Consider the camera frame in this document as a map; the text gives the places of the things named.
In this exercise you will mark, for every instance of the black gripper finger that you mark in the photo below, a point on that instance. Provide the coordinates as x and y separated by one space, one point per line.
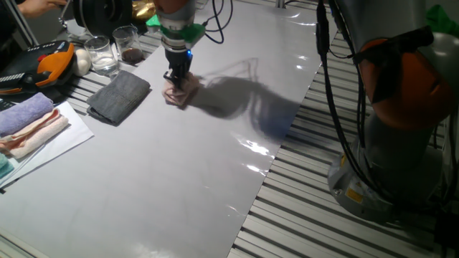
180 80
170 76

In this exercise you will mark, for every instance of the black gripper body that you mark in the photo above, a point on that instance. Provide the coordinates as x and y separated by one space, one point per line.
178 61

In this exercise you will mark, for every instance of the pink terry cloth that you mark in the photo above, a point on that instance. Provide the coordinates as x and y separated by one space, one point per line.
186 91

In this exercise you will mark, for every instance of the silver and orange robot arm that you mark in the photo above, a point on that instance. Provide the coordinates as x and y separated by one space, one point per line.
394 107

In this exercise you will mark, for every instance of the dark grey terry cloth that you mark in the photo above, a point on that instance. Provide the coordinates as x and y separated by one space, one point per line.
116 96

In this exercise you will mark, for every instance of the peach folded cloth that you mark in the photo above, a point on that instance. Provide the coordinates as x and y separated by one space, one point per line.
39 125

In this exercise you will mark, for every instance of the cream folded cloth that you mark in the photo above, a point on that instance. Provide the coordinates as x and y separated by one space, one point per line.
39 138

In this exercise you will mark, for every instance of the purple folded cloth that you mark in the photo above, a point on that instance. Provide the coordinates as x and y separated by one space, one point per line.
23 113

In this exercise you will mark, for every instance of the teal folded cloth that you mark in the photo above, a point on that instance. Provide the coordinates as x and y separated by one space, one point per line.
4 166

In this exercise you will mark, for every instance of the person hand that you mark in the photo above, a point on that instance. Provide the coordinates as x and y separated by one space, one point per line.
39 7

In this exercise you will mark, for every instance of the glass with brown contents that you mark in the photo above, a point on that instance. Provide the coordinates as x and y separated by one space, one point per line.
129 46

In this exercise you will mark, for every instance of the gold foil object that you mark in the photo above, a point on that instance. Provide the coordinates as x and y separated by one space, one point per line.
143 10

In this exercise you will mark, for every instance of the glass of clear water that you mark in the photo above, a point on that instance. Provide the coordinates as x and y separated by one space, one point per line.
102 57

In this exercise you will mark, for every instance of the black round device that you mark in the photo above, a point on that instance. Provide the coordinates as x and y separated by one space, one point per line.
102 16

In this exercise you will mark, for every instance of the white egg-shaped object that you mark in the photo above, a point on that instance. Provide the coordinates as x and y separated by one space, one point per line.
82 62

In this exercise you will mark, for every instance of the grey plastic table mat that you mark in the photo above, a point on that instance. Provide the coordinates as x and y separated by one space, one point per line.
161 186

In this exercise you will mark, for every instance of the white paper sheet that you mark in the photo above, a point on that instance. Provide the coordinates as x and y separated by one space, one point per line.
71 132

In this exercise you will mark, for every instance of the thin metal stand rod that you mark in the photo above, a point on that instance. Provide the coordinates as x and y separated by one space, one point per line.
64 14

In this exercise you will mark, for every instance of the orange and black teach pendant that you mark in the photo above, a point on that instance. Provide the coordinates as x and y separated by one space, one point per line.
39 66

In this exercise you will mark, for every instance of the green fabric heap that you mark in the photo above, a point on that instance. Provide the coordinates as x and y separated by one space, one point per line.
443 19

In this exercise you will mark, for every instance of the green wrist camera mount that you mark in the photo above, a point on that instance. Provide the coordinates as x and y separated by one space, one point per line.
191 34

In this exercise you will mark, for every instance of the aluminium frame post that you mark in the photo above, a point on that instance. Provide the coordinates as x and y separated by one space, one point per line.
280 3
19 27

